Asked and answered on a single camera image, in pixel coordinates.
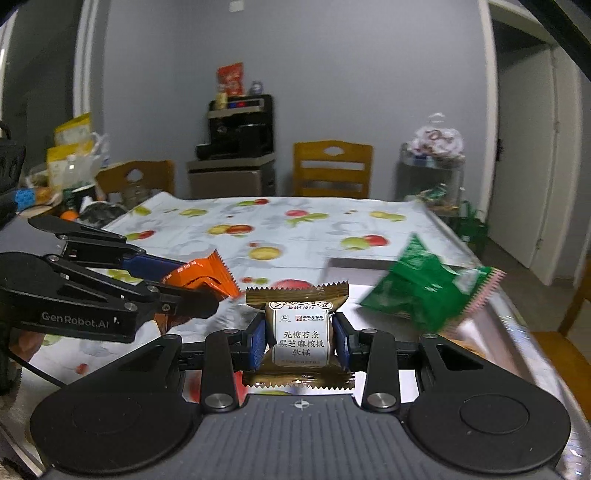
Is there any orange snack packet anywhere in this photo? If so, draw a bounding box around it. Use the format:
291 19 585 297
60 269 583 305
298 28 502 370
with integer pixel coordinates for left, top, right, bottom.
154 250 242 333

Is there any brown sesame cake packet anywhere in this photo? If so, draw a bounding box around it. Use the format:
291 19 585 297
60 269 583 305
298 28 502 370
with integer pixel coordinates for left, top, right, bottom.
243 282 355 390

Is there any green snack bag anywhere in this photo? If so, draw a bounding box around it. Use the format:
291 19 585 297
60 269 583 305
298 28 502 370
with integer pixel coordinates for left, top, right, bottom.
361 234 505 333

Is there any person left hand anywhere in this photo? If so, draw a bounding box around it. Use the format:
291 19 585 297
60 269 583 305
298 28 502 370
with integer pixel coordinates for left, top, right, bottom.
9 329 45 361

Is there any orange fruit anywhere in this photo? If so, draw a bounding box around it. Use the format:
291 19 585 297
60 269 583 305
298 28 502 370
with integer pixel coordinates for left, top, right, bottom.
60 210 79 221

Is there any left wooden chair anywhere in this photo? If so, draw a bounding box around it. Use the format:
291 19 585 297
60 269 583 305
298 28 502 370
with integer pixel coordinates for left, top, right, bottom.
95 160 175 203

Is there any wooden chair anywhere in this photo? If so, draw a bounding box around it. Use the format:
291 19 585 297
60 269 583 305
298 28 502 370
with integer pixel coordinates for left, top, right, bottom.
293 140 374 199
95 160 175 203

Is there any grey cardboard tray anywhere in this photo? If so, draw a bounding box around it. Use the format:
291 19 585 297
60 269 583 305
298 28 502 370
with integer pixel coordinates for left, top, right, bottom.
322 256 578 480

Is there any yellow package pile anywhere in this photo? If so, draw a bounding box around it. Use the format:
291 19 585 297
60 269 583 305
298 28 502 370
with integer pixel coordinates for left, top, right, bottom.
46 113 110 193

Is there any black water dispenser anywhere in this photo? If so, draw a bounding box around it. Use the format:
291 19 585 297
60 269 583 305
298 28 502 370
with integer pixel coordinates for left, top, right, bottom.
186 94 276 199

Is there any green shopping bag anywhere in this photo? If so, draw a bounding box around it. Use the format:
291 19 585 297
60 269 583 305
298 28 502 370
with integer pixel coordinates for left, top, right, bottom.
451 200 489 258

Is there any metal storage cart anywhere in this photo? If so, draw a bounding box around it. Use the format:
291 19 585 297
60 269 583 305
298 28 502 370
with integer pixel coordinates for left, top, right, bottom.
394 143 465 218

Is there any far wooden chair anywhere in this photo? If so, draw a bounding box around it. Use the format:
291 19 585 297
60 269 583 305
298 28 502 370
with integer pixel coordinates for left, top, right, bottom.
293 140 374 199

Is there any red snack bag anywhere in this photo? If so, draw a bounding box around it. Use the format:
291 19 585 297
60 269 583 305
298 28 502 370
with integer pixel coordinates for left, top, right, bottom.
216 62 244 96

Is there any white Dove plastic bag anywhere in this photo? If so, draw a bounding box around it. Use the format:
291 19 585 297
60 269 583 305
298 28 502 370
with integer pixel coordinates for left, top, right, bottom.
410 112 465 159

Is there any white door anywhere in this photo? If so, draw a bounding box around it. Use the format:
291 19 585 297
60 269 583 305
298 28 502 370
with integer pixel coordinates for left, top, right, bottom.
488 44 557 285

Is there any black cable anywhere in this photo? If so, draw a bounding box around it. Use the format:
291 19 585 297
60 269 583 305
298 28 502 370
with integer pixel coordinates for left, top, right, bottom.
13 352 70 388

